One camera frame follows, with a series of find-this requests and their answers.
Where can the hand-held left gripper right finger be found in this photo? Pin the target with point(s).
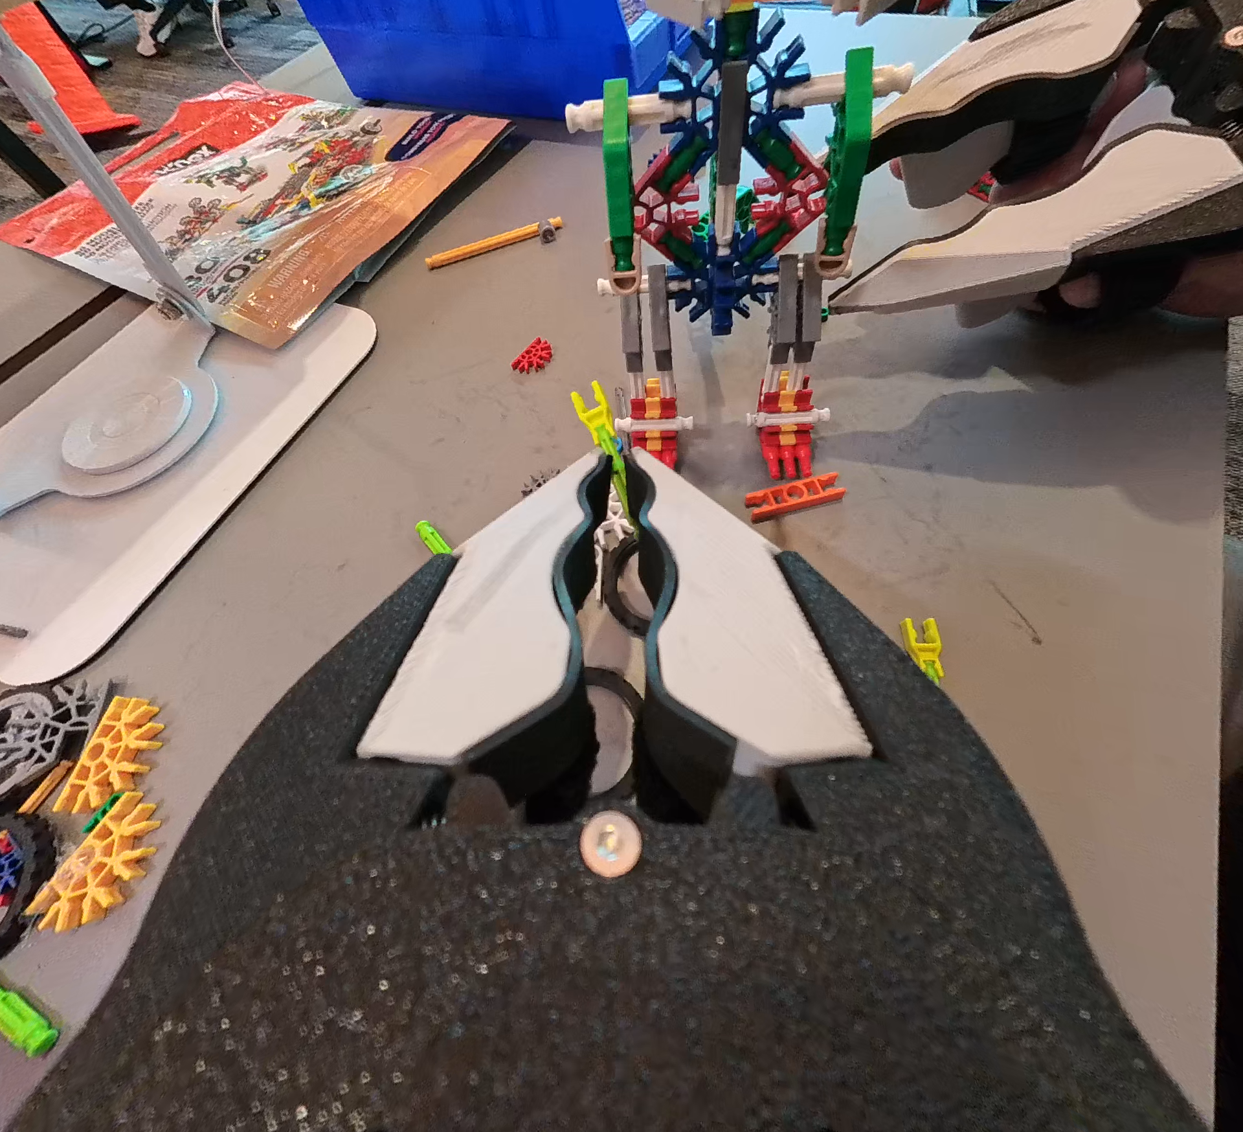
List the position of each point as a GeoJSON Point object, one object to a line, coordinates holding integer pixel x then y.
{"type": "Point", "coordinates": [748, 666]}

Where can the white book stand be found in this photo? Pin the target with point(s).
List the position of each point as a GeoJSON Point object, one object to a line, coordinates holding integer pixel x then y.
{"type": "Point", "coordinates": [243, 395]}

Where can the dark grey snowflake connector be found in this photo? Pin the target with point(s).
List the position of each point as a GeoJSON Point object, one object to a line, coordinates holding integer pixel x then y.
{"type": "Point", "coordinates": [545, 483]}

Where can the dark green short rod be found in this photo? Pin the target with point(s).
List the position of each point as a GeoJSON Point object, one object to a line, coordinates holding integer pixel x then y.
{"type": "Point", "coordinates": [103, 812]}

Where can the thin metal pin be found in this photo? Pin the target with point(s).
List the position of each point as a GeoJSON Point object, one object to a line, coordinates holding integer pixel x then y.
{"type": "Point", "coordinates": [622, 404]}

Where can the yellow-green K'nex rod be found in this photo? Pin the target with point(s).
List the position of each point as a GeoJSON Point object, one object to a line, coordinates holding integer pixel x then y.
{"type": "Point", "coordinates": [590, 409]}

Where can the colourful toy robot model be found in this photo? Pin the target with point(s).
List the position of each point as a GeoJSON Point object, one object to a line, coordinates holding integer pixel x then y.
{"type": "Point", "coordinates": [725, 277]}

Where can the large dark grey connector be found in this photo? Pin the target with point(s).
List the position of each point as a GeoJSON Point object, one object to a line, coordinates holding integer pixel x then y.
{"type": "Point", "coordinates": [49, 734]}

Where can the yellow fan connector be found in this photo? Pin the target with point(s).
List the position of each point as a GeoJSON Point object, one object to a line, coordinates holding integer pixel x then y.
{"type": "Point", "coordinates": [93, 871]}
{"type": "Point", "coordinates": [113, 749]}

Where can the person's right hand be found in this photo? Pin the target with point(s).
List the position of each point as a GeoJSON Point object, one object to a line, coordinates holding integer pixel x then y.
{"type": "Point", "coordinates": [1205, 288]}

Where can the orange ladder connector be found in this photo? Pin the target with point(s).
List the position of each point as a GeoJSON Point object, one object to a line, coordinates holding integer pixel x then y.
{"type": "Point", "coordinates": [796, 503]}

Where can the white snowflake connector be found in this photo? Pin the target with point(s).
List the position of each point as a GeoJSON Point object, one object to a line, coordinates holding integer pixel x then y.
{"type": "Point", "coordinates": [612, 535]}

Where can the short orange rod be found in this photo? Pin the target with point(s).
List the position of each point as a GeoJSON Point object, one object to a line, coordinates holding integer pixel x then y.
{"type": "Point", "coordinates": [48, 787]}

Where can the red flat object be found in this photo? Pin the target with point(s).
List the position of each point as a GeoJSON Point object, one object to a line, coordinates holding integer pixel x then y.
{"type": "Point", "coordinates": [59, 74]}

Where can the orange rod with grey connector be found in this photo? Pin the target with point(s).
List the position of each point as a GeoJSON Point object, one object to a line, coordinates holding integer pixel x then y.
{"type": "Point", "coordinates": [486, 246]}

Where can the blue plastic bin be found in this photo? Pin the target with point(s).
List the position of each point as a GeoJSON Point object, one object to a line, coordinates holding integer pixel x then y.
{"type": "Point", "coordinates": [438, 15]}

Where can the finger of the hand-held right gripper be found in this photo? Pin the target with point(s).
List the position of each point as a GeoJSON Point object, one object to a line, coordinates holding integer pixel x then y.
{"type": "Point", "coordinates": [1021, 65]}
{"type": "Point", "coordinates": [1117, 190]}

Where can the red snowflake connector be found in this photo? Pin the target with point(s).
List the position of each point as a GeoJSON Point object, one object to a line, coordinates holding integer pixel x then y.
{"type": "Point", "coordinates": [533, 357]}

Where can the toy packaging bag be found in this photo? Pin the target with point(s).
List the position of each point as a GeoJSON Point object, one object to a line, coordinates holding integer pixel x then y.
{"type": "Point", "coordinates": [292, 181]}

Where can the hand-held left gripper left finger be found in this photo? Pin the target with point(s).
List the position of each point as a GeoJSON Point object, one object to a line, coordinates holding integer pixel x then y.
{"type": "Point", "coordinates": [466, 666]}

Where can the yellow-green clip connector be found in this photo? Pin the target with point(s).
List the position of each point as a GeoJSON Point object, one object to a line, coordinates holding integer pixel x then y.
{"type": "Point", "coordinates": [922, 639]}

